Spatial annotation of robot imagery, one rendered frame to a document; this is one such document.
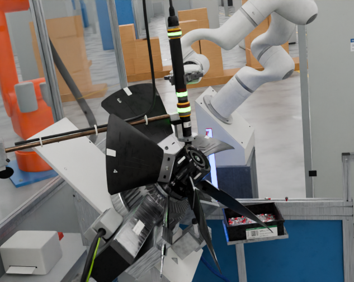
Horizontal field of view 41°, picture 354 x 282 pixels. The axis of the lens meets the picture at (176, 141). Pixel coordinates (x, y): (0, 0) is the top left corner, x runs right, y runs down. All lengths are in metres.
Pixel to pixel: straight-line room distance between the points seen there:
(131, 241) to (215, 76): 8.04
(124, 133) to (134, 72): 9.63
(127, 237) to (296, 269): 1.06
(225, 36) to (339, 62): 1.68
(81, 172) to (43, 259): 0.35
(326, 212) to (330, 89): 1.46
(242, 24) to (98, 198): 0.78
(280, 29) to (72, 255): 1.19
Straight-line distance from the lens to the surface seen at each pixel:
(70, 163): 1.56
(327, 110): 3.39
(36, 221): 2.08
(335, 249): 2.14
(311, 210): 2.04
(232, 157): 2.25
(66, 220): 2.29
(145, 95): 1.64
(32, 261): 1.76
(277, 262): 2.19
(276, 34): 2.03
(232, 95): 2.23
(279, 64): 2.15
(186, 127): 1.58
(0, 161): 1.47
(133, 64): 10.93
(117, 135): 1.32
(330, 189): 3.59
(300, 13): 1.84
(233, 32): 1.74
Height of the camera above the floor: 1.72
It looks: 17 degrees down
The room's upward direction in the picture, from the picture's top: 7 degrees counter-clockwise
